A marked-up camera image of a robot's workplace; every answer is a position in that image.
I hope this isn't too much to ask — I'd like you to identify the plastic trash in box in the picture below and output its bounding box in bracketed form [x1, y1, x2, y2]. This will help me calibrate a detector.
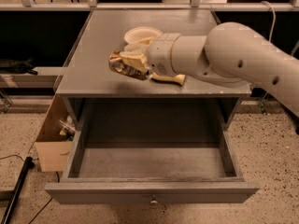
[59, 116, 76, 141]

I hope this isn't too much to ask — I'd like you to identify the metal railing frame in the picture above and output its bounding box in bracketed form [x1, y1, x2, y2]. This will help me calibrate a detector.
[0, 0, 298, 11]

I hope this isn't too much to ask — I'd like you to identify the grey wooden cabinet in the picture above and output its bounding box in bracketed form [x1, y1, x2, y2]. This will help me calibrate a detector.
[56, 9, 250, 136]

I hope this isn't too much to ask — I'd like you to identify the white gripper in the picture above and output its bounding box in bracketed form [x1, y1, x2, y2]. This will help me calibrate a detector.
[120, 33, 180, 77]

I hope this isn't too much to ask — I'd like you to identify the black object on ledge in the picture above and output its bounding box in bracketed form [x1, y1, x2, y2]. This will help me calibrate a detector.
[0, 59, 38, 76]

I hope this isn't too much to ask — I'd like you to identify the yellow sponge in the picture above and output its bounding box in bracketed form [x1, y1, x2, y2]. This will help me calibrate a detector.
[151, 73, 186, 86]

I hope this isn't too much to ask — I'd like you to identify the metal drawer knob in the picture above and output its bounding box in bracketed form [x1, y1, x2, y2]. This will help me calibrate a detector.
[149, 196, 159, 205]

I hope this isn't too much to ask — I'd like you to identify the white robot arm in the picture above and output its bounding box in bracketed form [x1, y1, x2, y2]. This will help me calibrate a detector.
[121, 22, 299, 116]

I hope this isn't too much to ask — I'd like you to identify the white paper bowl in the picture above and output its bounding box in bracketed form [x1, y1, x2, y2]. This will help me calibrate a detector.
[124, 27, 163, 44]

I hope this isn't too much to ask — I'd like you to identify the white cable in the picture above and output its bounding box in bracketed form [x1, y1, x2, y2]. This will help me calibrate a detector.
[261, 0, 277, 44]

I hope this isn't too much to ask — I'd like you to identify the black floor pole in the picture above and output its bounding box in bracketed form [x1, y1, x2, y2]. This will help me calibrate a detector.
[1, 157, 35, 224]

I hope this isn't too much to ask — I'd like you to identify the cardboard box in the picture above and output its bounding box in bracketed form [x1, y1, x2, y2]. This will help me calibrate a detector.
[35, 97, 73, 172]

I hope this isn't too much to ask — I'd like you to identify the black floor cable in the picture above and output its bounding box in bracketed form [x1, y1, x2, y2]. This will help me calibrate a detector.
[27, 171, 61, 224]

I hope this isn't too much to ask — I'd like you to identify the grey open top drawer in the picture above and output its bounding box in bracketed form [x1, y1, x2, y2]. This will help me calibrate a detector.
[45, 102, 259, 204]

